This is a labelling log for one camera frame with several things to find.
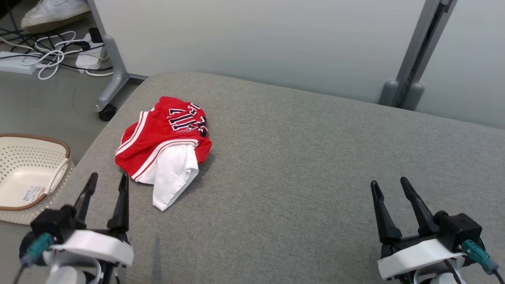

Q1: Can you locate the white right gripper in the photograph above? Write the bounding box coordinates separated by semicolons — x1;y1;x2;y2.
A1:
370;176;468;284

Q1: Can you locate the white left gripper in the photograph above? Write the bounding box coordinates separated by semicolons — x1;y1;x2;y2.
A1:
50;172;135;284

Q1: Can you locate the red Bulls 23 jersey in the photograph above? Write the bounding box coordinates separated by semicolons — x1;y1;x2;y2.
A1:
114;96;213;212

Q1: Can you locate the cream perforated plastic tray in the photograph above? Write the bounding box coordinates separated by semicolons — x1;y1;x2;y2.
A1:
0;158;76;226

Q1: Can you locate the cream laundry basket brown rim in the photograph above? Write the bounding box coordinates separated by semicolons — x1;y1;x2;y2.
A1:
0;133;71;211

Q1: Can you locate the black caster wheel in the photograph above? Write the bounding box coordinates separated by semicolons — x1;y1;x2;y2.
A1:
98;103;118;122

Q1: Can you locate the grey partition leg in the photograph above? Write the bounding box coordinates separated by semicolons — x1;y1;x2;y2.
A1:
87;0;147;113

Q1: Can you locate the white power strip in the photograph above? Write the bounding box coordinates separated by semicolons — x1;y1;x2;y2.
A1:
75;34;108;73
0;51;37;75

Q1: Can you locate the white partition panel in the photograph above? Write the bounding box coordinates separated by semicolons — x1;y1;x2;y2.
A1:
414;0;505;130

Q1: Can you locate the white sneaker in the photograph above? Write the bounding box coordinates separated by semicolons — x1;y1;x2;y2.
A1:
21;0;92;33

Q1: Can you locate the teal left camera connector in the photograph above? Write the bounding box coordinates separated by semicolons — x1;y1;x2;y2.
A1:
21;233;54;268

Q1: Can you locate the teal camera connector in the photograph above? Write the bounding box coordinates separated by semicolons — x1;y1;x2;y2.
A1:
21;233;54;268
461;239;499;275

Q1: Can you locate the teal right camera connector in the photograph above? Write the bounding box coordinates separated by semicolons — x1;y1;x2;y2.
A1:
461;239;499;275

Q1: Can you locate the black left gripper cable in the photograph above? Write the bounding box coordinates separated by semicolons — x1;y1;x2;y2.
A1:
12;264;28;284

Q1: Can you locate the grey metal partition post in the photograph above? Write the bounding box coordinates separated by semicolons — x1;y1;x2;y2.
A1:
378;0;458;112

